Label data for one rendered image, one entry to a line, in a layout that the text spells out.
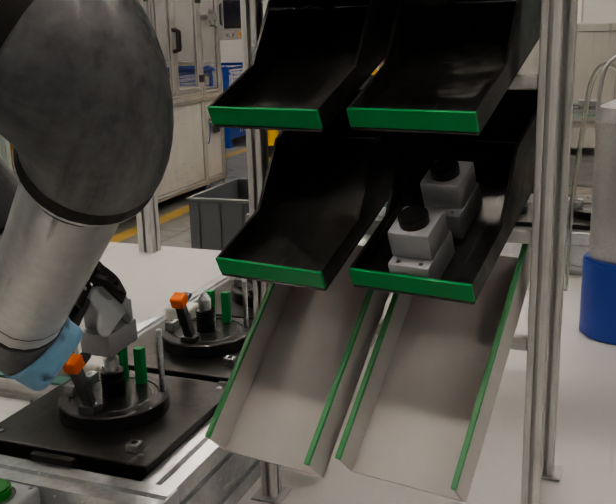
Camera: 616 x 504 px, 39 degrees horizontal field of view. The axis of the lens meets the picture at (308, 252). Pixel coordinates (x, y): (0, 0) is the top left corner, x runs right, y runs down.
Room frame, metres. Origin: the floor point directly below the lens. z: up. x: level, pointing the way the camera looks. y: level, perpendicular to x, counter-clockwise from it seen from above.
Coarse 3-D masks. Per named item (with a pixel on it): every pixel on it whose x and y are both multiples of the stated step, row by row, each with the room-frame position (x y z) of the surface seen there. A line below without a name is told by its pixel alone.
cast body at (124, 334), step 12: (96, 312) 1.02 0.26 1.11; (96, 324) 1.02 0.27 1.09; (120, 324) 1.02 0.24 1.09; (132, 324) 1.05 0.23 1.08; (84, 336) 1.01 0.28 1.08; (96, 336) 1.01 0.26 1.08; (108, 336) 1.00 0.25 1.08; (120, 336) 1.02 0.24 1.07; (132, 336) 1.05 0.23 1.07; (84, 348) 1.01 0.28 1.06; (96, 348) 1.01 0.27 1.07; (108, 348) 1.00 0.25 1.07; (120, 348) 1.02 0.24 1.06
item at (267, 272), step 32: (352, 96) 1.07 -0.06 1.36; (288, 160) 1.01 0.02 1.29; (320, 160) 1.07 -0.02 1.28; (352, 160) 1.05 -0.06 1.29; (384, 160) 0.95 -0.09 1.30; (288, 192) 1.01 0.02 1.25; (320, 192) 1.00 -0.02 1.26; (352, 192) 0.98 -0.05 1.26; (384, 192) 0.95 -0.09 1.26; (256, 224) 0.95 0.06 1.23; (288, 224) 0.95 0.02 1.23; (320, 224) 0.94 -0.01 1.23; (352, 224) 0.89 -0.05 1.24; (224, 256) 0.90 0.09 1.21; (256, 256) 0.91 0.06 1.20; (288, 256) 0.90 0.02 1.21; (320, 256) 0.88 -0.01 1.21; (320, 288) 0.83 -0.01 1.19
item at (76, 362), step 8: (72, 360) 0.96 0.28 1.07; (80, 360) 0.96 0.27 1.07; (88, 360) 0.98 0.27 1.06; (64, 368) 0.96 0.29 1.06; (72, 368) 0.95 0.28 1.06; (80, 368) 0.96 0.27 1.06; (72, 376) 0.97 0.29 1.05; (80, 376) 0.97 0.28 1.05; (80, 384) 0.97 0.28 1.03; (88, 384) 0.98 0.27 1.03; (80, 392) 0.97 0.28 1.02; (88, 392) 0.98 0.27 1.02; (88, 400) 0.98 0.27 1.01
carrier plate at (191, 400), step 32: (64, 384) 1.12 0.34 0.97; (192, 384) 1.11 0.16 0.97; (224, 384) 1.11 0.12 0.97; (32, 416) 1.02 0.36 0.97; (192, 416) 1.01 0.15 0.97; (0, 448) 0.96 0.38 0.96; (32, 448) 0.94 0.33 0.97; (64, 448) 0.93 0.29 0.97; (96, 448) 0.93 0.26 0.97; (160, 448) 0.92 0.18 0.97
